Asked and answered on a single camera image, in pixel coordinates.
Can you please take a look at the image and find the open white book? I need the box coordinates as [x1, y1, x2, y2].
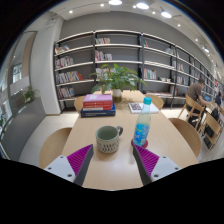
[128, 101, 160, 115]

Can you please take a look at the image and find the light wooden chair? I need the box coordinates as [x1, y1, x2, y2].
[144, 93, 165, 110]
[168, 117, 203, 158]
[39, 126, 73, 169]
[73, 95, 87, 114]

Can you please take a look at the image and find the person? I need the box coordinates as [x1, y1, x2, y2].
[185, 78, 211, 108]

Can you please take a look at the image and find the clear bottle with blue cap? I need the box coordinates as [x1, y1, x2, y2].
[132, 96, 153, 148]

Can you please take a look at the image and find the green plant on grey ledge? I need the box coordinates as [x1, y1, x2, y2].
[0, 113, 8, 129]
[22, 86, 40, 104]

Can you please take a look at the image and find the grey shelf unit with books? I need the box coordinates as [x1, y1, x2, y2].
[53, 29, 221, 113]

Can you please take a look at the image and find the group of ceiling lights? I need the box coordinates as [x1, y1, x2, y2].
[68, 0, 211, 54]

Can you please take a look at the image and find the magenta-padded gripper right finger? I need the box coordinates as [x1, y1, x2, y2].
[132, 143, 181, 187]

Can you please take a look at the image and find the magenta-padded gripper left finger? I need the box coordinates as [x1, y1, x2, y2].
[44, 143, 95, 187]

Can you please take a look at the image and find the pink book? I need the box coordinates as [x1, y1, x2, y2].
[82, 93, 114, 103]

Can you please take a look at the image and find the green potted plant, white pot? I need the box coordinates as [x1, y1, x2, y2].
[89, 63, 148, 103]

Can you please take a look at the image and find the grey-green patterned mug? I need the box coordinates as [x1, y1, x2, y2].
[95, 125, 124, 154]

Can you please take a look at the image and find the group of wooden chairs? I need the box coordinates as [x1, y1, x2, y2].
[177, 94, 224, 150]

